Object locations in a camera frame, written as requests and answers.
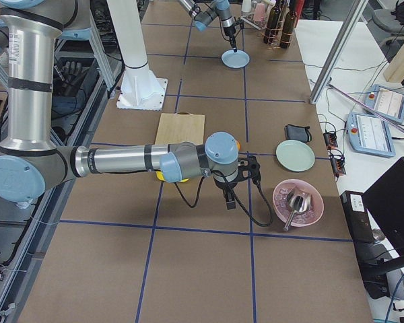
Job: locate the dark wine bottle rear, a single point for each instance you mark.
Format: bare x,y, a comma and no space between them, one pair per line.
272,22

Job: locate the pink bowl with ice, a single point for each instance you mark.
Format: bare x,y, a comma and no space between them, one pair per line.
282,210

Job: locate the dark wine bottle front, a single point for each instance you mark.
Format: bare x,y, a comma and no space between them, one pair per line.
288,26

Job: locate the teach pendant tablet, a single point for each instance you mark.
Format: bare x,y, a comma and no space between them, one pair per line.
369,135
386,101

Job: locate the wooden cutting board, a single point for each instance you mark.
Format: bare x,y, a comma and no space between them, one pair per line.
181,127

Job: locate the far teach pendant tablet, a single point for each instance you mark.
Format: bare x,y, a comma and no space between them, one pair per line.
386,101

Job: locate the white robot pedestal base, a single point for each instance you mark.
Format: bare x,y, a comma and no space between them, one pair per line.
140,88

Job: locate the copper wire bottle rack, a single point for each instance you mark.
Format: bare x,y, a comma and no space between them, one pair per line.
279,27

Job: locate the black desktop computer box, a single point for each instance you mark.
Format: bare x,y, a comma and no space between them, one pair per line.
356,215

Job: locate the near teach pendant tablet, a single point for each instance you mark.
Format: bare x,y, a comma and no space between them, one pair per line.
369,135

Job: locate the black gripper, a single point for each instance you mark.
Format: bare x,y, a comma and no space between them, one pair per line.
225,184
229,32

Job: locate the metal ice scoop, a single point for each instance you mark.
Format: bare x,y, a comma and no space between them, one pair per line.
299,202

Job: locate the dark wine bottle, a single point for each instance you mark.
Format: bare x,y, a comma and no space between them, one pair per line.
272,22
288,26

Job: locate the dark grey folded cloth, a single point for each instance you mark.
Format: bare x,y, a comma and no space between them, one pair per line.
298,133

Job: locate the black computer monitor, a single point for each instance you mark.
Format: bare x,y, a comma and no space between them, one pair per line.
385,202

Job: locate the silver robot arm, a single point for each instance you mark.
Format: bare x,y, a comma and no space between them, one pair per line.
216,9
30,163

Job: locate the aluminium frame post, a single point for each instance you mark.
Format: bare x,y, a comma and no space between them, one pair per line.
343,35

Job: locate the light green plate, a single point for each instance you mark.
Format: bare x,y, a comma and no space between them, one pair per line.
295,155

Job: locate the yellow lemon near board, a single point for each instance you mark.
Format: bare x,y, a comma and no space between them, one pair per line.
160,176

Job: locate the light blue plate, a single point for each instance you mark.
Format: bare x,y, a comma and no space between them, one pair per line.
235,59

